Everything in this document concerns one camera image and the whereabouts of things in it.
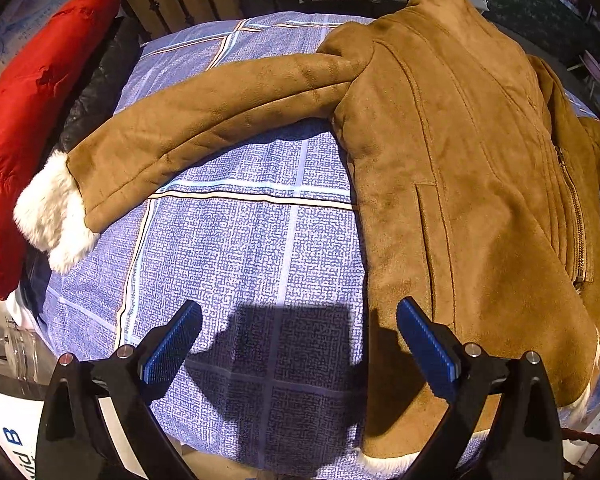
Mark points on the black leather jacket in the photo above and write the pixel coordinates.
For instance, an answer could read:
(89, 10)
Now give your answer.
(100, 85)

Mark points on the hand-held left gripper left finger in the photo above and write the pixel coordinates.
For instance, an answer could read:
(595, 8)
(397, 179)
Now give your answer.
(172, 340)

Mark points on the green patterned cloth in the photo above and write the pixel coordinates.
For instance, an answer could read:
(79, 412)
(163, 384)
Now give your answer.
(540, 10)

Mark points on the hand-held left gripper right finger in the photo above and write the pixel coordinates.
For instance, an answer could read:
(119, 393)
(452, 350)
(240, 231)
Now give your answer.
(425, 350)

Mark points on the red puffer jacket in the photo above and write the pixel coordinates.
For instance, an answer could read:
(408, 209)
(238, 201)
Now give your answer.
(25, 110)

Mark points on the brown suede fur-lined jacket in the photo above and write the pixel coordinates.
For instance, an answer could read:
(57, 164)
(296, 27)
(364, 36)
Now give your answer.
(430, 160)

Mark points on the clear glass jar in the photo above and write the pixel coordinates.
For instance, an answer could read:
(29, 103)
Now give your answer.
(25, 355)

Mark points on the blue plaid bed sheet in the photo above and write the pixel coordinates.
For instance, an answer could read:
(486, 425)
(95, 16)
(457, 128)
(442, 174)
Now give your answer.
(230, 250)

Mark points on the black metal bed frame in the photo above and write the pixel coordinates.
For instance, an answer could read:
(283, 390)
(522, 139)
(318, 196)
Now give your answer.
(155, 5)

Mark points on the white box with blue print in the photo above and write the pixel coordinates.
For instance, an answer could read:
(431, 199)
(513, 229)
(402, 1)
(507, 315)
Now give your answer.
(5, 425)

